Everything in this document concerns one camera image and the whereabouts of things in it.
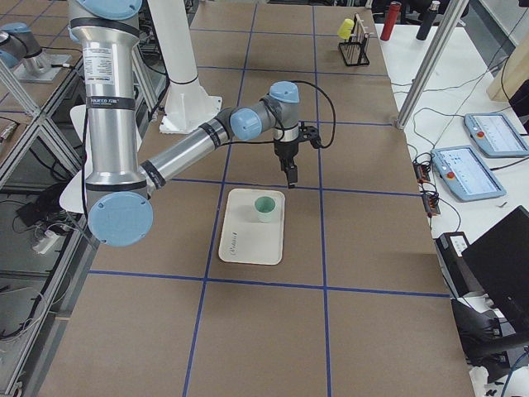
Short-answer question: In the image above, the orange electronics board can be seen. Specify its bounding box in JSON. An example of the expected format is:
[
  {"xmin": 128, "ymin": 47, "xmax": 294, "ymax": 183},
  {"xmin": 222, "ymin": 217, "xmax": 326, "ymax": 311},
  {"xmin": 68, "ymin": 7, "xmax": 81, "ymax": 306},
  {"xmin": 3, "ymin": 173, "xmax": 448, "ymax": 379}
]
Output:
[{"xmin": 412, "ymin": 160, "xmax": 441, "ymax": 218}]

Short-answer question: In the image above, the near teach pendant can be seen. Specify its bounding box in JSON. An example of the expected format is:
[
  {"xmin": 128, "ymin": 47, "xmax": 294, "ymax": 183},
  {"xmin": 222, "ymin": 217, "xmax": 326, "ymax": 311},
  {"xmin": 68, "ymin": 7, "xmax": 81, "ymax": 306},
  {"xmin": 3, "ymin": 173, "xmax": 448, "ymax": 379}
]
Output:
[{"xmin": 431, "ymin": 146, "xmax": 507, "ymax": 202}]

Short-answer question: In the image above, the aluminium frame post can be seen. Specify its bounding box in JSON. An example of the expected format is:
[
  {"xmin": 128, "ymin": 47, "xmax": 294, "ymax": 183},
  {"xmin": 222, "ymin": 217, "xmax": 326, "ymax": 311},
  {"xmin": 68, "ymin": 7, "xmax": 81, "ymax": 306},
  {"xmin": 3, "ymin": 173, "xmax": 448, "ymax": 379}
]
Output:
[{"xmin": 394, "ymin": 0, "xmax": 469, "ymax": 130}]

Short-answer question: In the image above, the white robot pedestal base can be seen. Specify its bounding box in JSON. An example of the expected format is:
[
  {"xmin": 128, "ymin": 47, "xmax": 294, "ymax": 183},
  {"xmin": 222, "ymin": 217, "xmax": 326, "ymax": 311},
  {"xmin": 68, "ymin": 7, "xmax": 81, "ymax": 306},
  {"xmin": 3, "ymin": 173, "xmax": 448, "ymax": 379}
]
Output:
[{"xmin": 148, "ymin": 0, "xmax": 222, "ymax": 134}]

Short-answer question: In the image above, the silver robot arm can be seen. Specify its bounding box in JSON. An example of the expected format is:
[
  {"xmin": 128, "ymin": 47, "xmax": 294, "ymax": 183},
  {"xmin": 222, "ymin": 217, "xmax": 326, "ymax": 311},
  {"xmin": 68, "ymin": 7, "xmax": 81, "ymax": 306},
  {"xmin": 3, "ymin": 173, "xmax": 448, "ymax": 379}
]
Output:
[{"xmin": 69, "ymin": 1, "xmax": 300, "ymax": 246}]

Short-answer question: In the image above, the white power strip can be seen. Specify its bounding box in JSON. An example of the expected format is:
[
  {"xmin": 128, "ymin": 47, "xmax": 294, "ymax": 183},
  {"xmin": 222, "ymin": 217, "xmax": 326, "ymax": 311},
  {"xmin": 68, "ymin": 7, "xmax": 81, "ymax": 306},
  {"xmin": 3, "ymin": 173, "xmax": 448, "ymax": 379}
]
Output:
[{"xmin": 32, "ymin": 229, "xmax": 59, "ymax": 255}]

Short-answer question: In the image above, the red water bottle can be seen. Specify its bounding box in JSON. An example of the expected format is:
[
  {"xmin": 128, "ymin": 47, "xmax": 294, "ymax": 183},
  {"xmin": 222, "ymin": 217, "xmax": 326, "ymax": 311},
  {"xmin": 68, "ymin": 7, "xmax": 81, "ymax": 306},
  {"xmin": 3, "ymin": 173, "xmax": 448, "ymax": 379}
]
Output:
[{"xmin": 379, "ymin": 1, "xmax": 402, "ymax": 41}]

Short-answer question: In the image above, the black laptop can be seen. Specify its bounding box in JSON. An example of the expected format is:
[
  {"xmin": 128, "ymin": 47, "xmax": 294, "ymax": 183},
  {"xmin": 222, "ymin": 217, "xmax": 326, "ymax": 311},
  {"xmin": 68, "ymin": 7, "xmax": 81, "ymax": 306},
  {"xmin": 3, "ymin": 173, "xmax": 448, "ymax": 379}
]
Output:
[{"xmin": 462, "ymin": 205, "xmax": 528, "ymax": 332}]

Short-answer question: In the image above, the pale green plastic cup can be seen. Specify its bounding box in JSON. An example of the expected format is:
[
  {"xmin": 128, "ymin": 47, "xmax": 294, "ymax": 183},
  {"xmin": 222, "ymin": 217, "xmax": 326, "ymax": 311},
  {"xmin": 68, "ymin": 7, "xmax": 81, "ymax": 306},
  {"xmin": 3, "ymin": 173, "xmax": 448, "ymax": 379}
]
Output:
[{"xmin": 254, "ymin": 196, "xmax": 276, "ymax": 223}]

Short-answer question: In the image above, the black box with label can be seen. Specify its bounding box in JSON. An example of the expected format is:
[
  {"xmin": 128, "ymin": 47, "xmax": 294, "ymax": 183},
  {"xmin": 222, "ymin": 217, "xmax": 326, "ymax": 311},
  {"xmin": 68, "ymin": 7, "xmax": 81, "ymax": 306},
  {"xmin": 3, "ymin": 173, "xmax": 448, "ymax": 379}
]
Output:
[{"xmin": 435, "ymin": 232, "xmax": 484, "ymax": 298}]

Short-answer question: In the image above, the yellow plastic cup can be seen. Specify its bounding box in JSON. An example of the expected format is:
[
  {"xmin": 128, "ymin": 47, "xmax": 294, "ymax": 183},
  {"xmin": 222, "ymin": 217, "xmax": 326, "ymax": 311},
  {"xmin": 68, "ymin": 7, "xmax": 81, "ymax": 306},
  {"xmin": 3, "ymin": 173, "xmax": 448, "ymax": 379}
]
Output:
[{"xmin": 337, "ymin": 18, "xmax": 355, "ymax": 41}]

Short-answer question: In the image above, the cream rabbit print tray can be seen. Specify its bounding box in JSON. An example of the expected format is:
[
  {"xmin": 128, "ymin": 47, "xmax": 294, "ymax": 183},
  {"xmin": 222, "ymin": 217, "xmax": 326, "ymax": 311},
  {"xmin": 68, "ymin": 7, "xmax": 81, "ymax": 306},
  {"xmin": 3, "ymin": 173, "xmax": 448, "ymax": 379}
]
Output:
[{"xmin": 218, "ymin": 189, "xmax": 285, "ymax": 265}]

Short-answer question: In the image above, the teach pendant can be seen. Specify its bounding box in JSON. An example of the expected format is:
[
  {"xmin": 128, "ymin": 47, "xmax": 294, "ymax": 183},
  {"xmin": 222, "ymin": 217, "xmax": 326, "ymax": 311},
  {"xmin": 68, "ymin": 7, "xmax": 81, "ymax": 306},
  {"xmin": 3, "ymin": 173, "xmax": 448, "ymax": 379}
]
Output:
[
  {"xmin": 464, "ymin": 113, "xmax": 528, "ymax": 158},
  {"xmin": 431, "ymin": 146, "xmax": 507, "ymax": 202}
]

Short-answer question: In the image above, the black water bottle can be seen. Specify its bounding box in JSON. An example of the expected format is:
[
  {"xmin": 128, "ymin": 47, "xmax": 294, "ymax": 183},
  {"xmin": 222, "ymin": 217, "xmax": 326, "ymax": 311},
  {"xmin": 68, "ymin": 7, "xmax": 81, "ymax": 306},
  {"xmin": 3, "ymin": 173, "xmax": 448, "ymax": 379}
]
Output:
[{"xmin": 416, "ymin": 0, "xmax": 441, "ymax": 41}]

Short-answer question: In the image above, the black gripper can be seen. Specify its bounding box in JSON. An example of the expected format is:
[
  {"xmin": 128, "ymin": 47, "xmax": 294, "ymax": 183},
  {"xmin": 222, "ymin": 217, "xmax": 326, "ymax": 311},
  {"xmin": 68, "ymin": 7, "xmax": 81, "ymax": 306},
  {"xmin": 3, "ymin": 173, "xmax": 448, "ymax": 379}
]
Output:
[{"xmin": 274, "ymin": 141, "xmax": 298, "ymax": 189}]

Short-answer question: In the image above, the far teach pendant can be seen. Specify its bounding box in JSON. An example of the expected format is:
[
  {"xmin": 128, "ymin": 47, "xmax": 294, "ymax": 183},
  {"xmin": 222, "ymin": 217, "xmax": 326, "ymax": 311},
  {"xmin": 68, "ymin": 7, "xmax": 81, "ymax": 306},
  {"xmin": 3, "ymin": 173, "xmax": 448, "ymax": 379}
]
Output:
[{"xmin": 464, "ymin": 113, "xmax": 528, "ymax": 158}]

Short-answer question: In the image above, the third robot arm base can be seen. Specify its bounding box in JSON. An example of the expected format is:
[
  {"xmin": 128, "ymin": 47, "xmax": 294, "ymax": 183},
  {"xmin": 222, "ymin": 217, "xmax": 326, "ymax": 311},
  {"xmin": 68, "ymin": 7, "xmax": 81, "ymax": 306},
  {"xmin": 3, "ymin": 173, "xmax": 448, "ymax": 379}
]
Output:
[{"xmin": 1, "ymin": 22, "xmax": 71, "ymax": 83}]

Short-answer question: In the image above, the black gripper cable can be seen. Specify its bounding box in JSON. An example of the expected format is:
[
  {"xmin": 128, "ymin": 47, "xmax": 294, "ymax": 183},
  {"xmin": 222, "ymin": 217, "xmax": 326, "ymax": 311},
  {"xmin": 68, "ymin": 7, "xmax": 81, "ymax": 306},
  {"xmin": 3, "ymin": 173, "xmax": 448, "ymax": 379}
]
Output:
[{"xmin": 225, "ymin": 79, "xmax": 336, "ymax": 149}]

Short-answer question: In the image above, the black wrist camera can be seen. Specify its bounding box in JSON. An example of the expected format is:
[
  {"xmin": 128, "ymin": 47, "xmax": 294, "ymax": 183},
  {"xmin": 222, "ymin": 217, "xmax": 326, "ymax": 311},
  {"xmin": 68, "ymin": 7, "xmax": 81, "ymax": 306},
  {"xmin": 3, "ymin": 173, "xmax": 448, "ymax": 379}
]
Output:
[{"xmin": 298, "ymin": 122, "xmax": 323, "ymax": 149}]

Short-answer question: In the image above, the white plastic chair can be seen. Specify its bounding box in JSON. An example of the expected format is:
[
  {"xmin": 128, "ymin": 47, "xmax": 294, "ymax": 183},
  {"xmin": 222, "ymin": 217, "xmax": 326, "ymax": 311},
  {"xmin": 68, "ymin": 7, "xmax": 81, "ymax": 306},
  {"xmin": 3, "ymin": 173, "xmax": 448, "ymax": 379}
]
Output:
[{"xmin": 59, "ymin": 105, "xmax": 152, "ymax": 213}]

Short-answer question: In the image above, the black wire cup rack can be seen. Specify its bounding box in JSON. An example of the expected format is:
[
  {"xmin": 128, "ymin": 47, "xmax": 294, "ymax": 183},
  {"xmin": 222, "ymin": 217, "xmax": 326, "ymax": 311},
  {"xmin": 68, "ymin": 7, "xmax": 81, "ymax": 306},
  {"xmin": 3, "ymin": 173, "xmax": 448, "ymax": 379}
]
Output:
[{"xmin": 338, "ymin": 13, "xmax": 370, "ymax": 67}]

